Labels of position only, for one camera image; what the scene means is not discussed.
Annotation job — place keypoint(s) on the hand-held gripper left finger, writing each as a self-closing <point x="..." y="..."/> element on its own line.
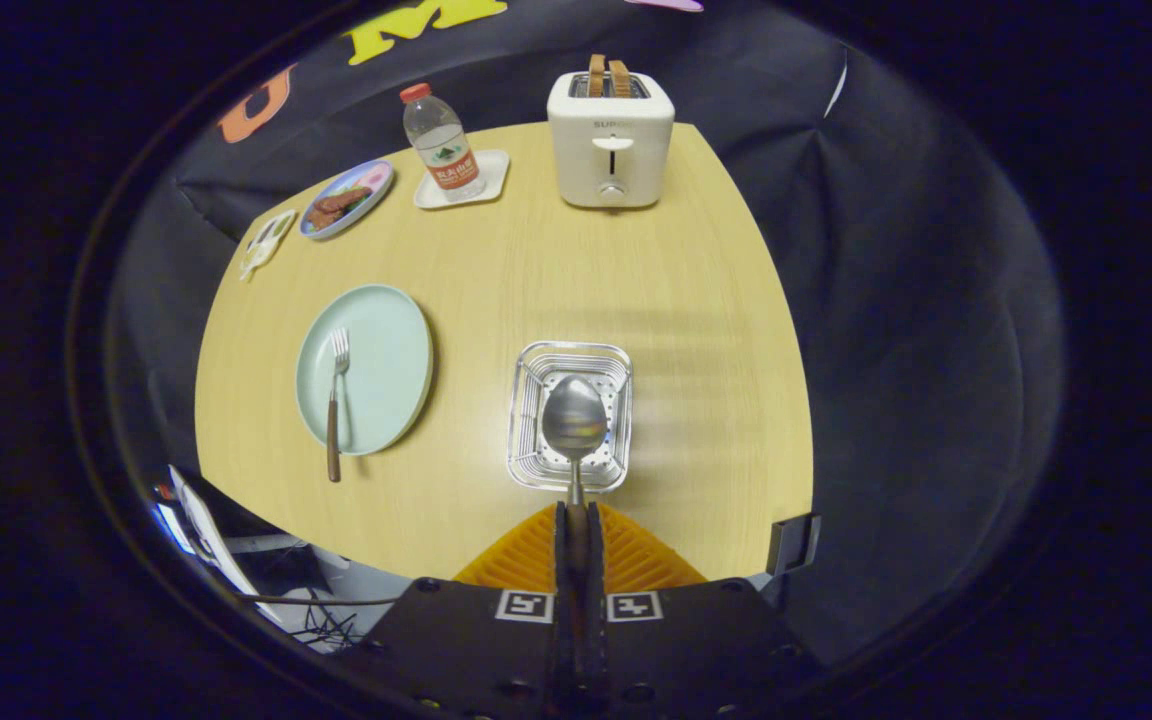
<point x="561" y="600"/>

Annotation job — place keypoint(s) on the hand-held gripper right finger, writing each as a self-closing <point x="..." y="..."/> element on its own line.
<point x="597" y="620"/>

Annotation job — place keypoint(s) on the metal spoon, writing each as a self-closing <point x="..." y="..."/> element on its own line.
<point x="574" y="420"/>

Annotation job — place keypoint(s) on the black table clamp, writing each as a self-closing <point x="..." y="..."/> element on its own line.
<point x="794" y="545"/>

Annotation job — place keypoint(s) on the light green plate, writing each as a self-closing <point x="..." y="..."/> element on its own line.
<point x="386" y="370"/>

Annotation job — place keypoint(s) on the white paper sheets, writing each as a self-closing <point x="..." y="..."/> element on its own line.
<point x="211" y="540"/>

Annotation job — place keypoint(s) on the white square coaster tray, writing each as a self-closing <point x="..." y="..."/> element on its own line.
<point x="496" y="165"/>

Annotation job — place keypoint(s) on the brown meat slices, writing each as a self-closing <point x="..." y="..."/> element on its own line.
<point x="336" y="205"/>

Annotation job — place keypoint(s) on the blue food plate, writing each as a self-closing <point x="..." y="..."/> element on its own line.
<point x="376" y="178"/>

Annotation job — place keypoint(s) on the white divided sauce dish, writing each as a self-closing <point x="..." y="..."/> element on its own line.
<point x="266" y="245"/>

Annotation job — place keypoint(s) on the white toaster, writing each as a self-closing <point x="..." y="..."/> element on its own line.
<point x="611" y="130"/>

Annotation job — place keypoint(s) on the clear water bottle red cap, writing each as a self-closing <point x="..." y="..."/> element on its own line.
<point x="441" y="140"/>

